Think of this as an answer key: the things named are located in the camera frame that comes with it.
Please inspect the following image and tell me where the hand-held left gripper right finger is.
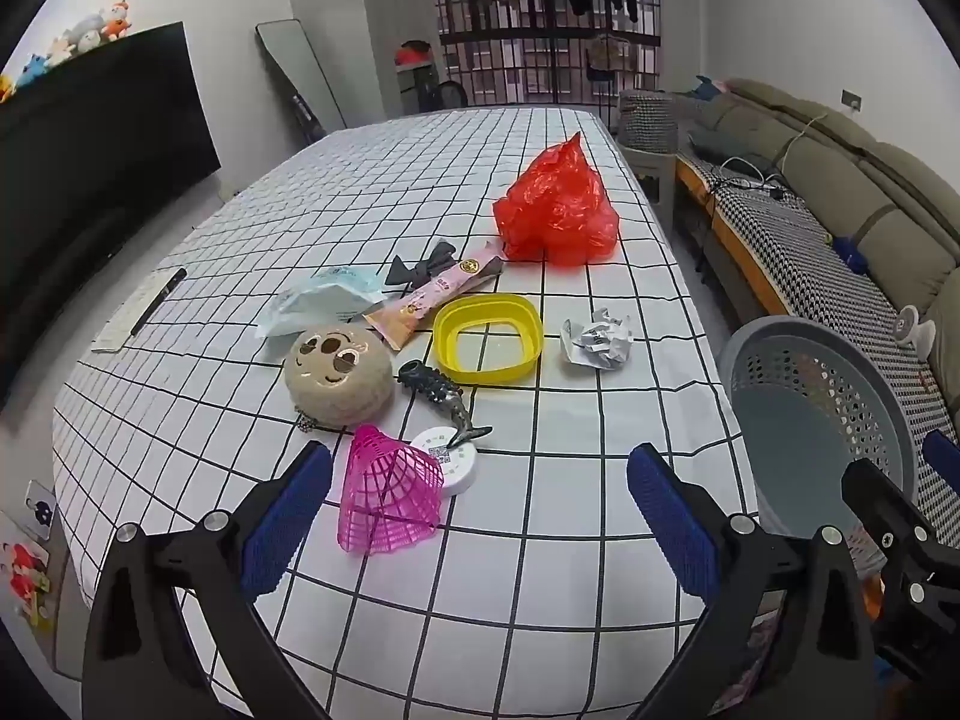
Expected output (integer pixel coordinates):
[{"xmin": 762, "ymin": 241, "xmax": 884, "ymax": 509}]
[{"xmin": 626, "ymin": 442, "xmax": 878, "ymax": 720}]

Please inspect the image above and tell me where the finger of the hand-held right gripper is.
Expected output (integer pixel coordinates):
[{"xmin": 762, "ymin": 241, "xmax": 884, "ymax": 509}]
[
  {"xmin": 922, "ymin": 431, "xmax": 960, "ymax": 488},
  {"xmin": 841, "ymin": 457, "xmax": 940, "ymax": 563}
]

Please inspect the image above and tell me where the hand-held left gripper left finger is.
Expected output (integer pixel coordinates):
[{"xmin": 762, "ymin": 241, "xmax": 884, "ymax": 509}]
[{"xmin": 81, "ymin": 441, "xmax": 335, "ymax": 720}]

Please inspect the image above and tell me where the pink plastic mesh cone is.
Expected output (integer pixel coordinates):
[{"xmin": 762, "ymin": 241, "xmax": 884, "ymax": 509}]
[{"xmin": 337, "ymin": 424, "xmax": 445, "ymax": 556}]

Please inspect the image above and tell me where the grey laundry basket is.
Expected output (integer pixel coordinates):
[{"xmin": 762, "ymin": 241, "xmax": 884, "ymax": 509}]
[{"xmin": 720, "ymin": 315, "xmax": 920, "ymax": 593}]

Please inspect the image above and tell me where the round beige plush toy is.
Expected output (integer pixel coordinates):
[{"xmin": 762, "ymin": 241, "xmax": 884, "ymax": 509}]
[{"xmin": 283, "ymin": 321, "xmax": 395, "ymax": 432}]

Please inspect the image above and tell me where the white round container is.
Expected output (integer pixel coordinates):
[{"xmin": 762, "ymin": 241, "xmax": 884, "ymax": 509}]
[{"xmin": 409, "ymin": 426, "xmax": 479, "ymax": 496}]

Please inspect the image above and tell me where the dark metal fish figurine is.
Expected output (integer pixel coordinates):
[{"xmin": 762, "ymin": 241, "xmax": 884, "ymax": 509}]
[{"xmin": 397, "ymin": 360, "xmax": 494, "ymax": 447}]

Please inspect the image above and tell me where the white paper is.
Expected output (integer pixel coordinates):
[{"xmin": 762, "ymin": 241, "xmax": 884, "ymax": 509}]
[{"xmin": 559, "ymin": 305, "xmax": 637, "ymax": 372}]

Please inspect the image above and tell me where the yellow plastic ring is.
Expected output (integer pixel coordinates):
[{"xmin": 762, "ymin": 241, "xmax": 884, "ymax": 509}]
[{"xmin": 433, "ymin": 295, "xmax": 544, "ymax": 385}]

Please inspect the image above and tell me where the pink snack wrapper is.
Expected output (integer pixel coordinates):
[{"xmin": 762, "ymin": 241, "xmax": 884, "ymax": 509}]
[{"xmin": 365, "ymin": 240, "xmax": 507, "ymax": 350}]

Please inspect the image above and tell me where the small white fan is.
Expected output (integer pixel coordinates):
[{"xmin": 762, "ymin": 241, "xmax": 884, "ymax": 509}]
[{"xmin": 896, "ymin": 305, "xmax": 938, "ymax": 350}]

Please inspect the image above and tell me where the blue face mask pack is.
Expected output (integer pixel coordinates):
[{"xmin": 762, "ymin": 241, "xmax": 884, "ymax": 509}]
[{"xmin": 255, "ymin": 267, "xmax": 386, "ymax": 338}]

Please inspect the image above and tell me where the white card with dark figure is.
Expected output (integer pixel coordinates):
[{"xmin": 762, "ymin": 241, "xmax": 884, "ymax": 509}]
[{"xmin": 25, "ymin": 480, "xmax": 58, "ymax": 541}]

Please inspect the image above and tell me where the black pen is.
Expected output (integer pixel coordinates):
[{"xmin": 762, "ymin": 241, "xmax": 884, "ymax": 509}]
[{"xmin": 131, "ymin": 268, "xmax": 188, "ymax": 336}]

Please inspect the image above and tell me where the white remote control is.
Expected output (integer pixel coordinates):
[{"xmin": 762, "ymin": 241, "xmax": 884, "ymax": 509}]
[{"xmin": 91, "ymin": 270, "xmax": 179, "ymax": 353}]

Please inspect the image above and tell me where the colourful sticker sheet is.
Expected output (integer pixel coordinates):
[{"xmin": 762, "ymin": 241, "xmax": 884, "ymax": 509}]
[{"xmin": 0, "ymin": 536, "xmax": 53, "ymax": 627}]

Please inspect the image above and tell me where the black ribbon bow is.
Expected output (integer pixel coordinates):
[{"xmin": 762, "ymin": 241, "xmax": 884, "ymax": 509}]
[{"xmin": 385, "ymin": 241, "xmax": 460, "ymax": 290}]

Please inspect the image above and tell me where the olive green sofa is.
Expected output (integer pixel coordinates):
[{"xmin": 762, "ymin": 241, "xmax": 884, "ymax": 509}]
[{"xmin": 686, "ymin": 77, "xmax": 960, "ymax": 391}]

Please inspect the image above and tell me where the red plastic bag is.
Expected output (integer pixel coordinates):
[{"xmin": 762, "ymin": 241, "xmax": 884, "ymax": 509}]
[{"xmin": 493, "ymin": 132, "xmax": 621, "ymax": 269}]

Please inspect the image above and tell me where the white side cabinet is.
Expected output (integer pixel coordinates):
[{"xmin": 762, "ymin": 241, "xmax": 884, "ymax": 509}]
[{"xmin": 622, "ymin": 146, "xmax": 680, "ymax": 211}]

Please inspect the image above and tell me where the grey cushion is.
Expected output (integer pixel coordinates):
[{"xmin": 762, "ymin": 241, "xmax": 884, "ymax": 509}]
[{"xmin": 686, "ymin": 124, "xmax": 758, "ymax": 158}]

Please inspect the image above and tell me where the white checked tablecloth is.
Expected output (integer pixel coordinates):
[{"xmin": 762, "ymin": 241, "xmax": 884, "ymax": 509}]
[{"xmin": 52, "ymin": 106, "xmax": 758, "ymax": 720}]

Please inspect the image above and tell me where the black television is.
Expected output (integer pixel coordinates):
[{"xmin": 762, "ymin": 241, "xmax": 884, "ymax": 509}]
[{"xmin": 0, "ymin": 21, "xmax": 222, "ymax": 406}]

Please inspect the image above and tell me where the grey cabinet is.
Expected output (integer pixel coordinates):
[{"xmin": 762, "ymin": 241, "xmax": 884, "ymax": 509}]
[{"xmin": 395, "ymin": 64, "xmax": 443, "ymax": 115}]

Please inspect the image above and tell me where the leaning mirror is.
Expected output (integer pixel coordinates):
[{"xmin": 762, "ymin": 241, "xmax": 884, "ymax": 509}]
[{"xmin": 255, "ymin": 19, "xmax": 347, "ymax": 147}]

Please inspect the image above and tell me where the beige garment on hanger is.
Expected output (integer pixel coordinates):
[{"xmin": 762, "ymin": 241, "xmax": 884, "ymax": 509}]
[{"xmin": 586, "ymin": 31, "xmax": 635, "ymax": 76}]

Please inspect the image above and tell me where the black window grille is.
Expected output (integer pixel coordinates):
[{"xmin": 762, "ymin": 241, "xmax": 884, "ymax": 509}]
[{"xmin": 424, "ymin": 0, "xmax": 665, "ymax": 110}]

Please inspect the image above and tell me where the row of plush toys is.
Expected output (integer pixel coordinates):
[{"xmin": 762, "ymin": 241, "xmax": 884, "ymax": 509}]
[{"xmin": 0, "ymin": 1, "xmax": 134, "ymax": 102}]

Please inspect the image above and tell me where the black cable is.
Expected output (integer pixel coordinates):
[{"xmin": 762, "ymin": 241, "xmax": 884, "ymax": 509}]
[{"xmin": 705, "ymin": 175, "xmax": 788, "ymax": 201}]

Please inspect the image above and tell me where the white cable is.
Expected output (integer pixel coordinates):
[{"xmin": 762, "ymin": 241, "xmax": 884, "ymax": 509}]
[{"xmin": 720, "ymin": 112, "xmax": 826, "ymax": 188}]

